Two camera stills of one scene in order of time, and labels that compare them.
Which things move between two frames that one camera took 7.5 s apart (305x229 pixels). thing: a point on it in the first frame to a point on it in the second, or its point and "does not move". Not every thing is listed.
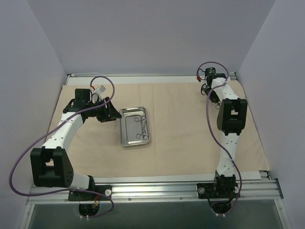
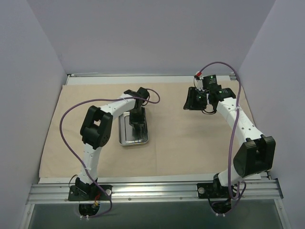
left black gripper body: (107, 109) to (137, 121)
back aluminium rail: (79, 75) does not move
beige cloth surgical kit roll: (164, 130) does not move
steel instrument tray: (134, 127) does not move
